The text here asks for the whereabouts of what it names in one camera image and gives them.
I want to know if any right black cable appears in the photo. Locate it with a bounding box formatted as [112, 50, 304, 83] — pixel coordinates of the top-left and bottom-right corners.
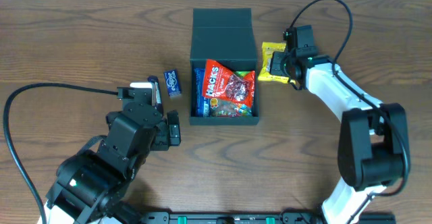
[288, 0, 411, 224]

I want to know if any black cable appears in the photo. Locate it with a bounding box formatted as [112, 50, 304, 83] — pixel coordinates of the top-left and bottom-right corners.
[2, 82, 119, 224]
[288, 0, 411, 224]

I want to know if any dark green open box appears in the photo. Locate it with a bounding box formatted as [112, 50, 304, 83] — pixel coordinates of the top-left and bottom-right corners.
[188, 8, 259, 126]

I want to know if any red Hacks candy bag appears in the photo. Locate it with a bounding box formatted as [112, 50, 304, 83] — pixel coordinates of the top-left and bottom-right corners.
[201, 59, 256, 107]

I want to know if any left black cable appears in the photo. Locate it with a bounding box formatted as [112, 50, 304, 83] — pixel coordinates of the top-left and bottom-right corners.
[2, 82, 119, 224]

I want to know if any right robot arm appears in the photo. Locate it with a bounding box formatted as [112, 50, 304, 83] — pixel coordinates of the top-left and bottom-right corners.
[269, 26, 410, 223]

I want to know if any dark blue chocolate bar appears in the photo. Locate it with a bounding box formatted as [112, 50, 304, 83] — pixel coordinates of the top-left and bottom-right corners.
[148, 76, 163, 114]

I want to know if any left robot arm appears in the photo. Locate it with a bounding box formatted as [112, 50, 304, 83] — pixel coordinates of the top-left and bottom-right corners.
[39, 87, 181, 223]

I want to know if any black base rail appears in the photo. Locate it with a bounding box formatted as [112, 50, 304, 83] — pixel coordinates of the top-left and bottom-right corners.
[140, 211, 326, 224]

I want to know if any long blue snack bar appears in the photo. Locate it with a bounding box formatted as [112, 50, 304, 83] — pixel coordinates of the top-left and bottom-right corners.
[194, 68, 210, 117]

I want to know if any yellow candy bag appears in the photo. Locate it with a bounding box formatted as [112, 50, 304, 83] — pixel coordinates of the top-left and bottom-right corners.
[258, 42, 290, 84]

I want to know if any blue Eclipse gum pack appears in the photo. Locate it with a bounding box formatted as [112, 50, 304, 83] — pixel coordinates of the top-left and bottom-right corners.
[164, 69, 182, 97]

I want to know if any Haribo gummy worms bag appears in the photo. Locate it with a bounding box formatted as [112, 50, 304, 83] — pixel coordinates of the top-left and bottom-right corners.
[209, 70, 254, 118]

